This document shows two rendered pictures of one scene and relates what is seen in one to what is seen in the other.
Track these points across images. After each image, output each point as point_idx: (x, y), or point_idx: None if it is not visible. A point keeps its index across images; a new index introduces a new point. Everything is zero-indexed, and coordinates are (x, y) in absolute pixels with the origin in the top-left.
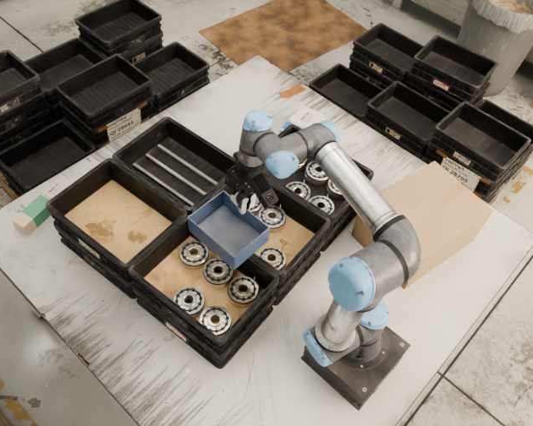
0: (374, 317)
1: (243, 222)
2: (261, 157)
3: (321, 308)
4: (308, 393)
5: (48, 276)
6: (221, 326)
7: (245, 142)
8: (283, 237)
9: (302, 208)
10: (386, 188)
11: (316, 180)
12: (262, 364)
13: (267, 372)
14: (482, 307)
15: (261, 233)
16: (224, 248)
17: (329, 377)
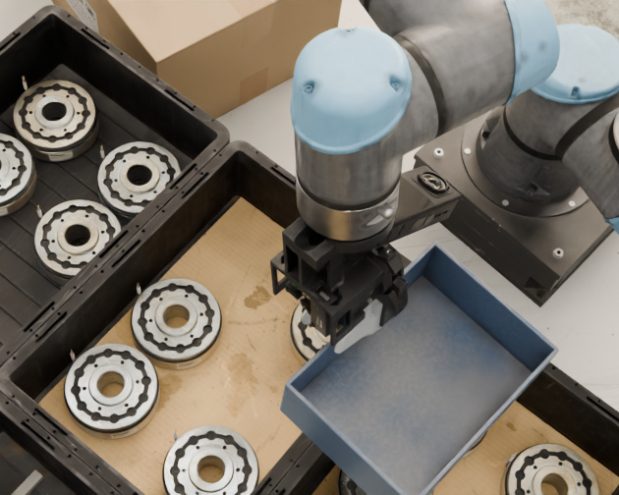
0: (607, 51)
1: (361, 344)
2: (486, 106)
3: (397, 247)
4: None
5: None
6: (572, 469)
7: (393, 160)
8: (241, 296)
9: (179, 214)
10: None
11: (30, 179)
12: None
13: (586, 387)
14: None
15: (461, 265)
16: (464, 403)
17: (599, 239)
